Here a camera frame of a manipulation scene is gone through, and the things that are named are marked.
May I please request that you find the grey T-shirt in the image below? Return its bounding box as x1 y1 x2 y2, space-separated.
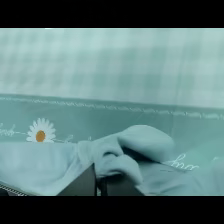
0 124 224 197

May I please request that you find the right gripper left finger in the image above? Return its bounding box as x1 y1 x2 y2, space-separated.
57 163 98 197

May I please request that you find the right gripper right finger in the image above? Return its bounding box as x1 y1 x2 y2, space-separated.
99 173 145 197

